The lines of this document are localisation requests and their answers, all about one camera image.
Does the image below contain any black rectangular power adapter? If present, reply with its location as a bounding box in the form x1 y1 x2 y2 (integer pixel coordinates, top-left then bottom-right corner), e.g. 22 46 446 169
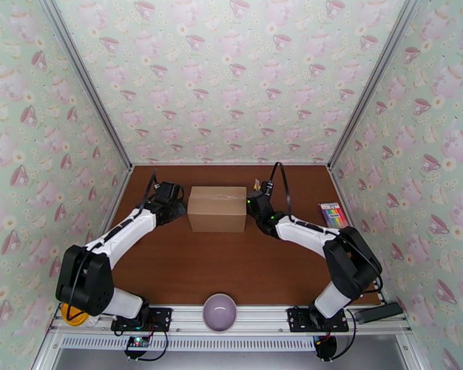
354 301 404 324

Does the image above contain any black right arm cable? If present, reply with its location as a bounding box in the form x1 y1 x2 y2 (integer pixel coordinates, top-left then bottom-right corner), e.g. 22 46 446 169
268 162 384 300

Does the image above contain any perforated metal cable tray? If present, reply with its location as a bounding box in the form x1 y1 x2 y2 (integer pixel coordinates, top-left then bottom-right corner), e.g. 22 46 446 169
59 335 321 352

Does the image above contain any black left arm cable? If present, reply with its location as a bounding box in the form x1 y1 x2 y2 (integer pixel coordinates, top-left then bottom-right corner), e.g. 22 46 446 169
66 170 185 321

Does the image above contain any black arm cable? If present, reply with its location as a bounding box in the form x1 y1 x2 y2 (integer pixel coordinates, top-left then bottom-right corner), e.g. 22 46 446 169
268 162 384 300
66 170 185 321

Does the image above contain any white jar with orange lid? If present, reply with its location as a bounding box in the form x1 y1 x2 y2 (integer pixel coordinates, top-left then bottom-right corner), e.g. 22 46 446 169
60 302 100 328

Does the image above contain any aluminium front frame rail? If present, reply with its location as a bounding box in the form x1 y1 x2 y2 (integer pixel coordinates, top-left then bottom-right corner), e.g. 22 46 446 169
48 303 414 336

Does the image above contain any aluminium corner post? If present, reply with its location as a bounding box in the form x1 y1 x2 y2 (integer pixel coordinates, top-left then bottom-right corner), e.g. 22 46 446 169
35 0 135 171
326 0 428 171

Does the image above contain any brown cardboard express box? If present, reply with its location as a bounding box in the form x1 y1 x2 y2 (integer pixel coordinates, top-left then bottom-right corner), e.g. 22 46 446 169
186 186 249 234

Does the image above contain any pack of coloured markers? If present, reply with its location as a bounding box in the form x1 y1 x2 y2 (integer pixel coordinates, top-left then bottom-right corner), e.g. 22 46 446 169
318 202 351 230

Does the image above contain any aluminium back bottom rail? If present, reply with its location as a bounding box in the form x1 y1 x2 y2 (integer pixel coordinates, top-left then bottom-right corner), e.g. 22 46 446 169
131 161 331 168

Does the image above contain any black round controller with wires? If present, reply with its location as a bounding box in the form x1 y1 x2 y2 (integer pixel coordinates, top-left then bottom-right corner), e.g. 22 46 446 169
312 334 338 362

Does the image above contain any purple bowl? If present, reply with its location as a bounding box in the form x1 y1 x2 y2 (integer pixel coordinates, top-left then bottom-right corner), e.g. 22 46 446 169
202 292 238 334

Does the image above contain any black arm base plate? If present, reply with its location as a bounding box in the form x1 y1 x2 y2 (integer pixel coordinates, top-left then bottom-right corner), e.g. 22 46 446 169
111 306 173 336
286 306 350 334

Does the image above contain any small green circuit board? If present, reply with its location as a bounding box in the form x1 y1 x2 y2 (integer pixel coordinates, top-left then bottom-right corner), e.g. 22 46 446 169
125 335 152 352

